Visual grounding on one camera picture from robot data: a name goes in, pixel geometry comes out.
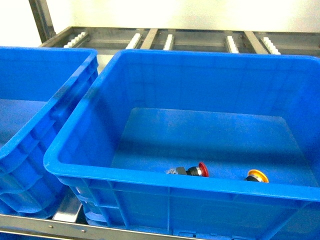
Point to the red mushroom push button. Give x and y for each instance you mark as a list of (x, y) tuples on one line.
[(199, 170)]

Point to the yellow mushroom push button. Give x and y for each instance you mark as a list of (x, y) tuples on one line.
[(255, 175)]

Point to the large blue plastic crate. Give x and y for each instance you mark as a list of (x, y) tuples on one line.
[(152, 110)]

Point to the left blue plastic crate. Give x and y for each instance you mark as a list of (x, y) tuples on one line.
[(39, 89)]

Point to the steel roller rack frame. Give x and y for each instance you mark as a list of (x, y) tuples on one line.
[(69, 223)]

